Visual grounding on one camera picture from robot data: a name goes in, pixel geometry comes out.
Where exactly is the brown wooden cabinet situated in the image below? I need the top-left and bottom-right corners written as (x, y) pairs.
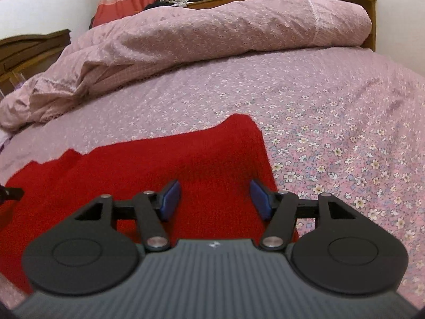
top-left (0, 28), bottom-right (72, 99)

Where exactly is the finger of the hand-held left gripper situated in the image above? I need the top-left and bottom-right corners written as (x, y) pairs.
top-left (0, 187), bottom-right (25, 204)

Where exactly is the pink floral bed sheet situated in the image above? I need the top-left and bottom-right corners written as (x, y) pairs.
top-left (0, 46), bottom-right (425, 309)

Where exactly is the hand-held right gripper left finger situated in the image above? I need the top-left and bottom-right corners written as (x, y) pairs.
top-left (74, 179), bottom-right (182, 252)

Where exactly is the red knitted sweater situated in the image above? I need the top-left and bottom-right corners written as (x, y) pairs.
top-left (5, 114), bottom-right (299, 295)

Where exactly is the pink floral duvet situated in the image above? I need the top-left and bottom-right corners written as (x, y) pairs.
top-left (0, 0), bottom-right (373, 132)

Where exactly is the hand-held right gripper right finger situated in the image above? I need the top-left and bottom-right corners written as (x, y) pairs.
top-left (250, 179), bottom-right (358, 252)

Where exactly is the red and white curtain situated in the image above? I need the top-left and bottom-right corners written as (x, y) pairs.
top-left (91, 0), bottom-right (270, 28)

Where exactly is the wooden headboard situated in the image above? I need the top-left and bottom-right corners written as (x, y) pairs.
top-left (186, 0), bottom-right (378, 53)

